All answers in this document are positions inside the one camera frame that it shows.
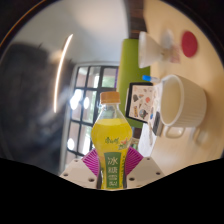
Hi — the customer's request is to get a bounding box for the white bowl of food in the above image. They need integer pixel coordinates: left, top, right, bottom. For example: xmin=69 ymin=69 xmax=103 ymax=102
xmin=138 ymin=30 xmax=168 ymax=69

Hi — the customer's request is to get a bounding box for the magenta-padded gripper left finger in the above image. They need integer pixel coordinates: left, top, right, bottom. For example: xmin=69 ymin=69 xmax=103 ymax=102
xmin=59 ymin=148 xmax=101 ymax=190

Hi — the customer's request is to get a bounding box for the flat round red coaster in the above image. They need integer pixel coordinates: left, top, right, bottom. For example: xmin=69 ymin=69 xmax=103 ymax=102
xmin=181 ymin=30 xmax=199 ymax=58

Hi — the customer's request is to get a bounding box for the long linear ceiling light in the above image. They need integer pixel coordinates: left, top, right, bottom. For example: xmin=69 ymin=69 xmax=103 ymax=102
xmin=53 ymin=33 xmax=74 ymax=114

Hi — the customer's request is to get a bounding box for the white ribbed mug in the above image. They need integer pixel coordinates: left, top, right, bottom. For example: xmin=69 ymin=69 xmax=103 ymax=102
xmin=159 ymin=74 xmax=208 ymax=139

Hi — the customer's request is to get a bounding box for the small blue-capped bottle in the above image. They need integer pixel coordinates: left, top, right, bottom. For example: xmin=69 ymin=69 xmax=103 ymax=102
xmin=142 ymin=74 xmax=161 ymax=83

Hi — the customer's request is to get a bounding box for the green upholstered bench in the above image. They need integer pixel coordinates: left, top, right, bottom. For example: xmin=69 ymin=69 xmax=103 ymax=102
xmin=117 ymin=38 xmax=151 ymax=129

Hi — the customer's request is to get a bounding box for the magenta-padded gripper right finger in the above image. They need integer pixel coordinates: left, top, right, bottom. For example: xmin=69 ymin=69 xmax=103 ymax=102
xmin=124 ymin=146 xmax=165 ymax=190

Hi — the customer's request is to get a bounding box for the yellow drink bottle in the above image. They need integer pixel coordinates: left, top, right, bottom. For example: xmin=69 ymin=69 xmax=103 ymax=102
xmin=90 ymin=91 xmax=134 ymax=191

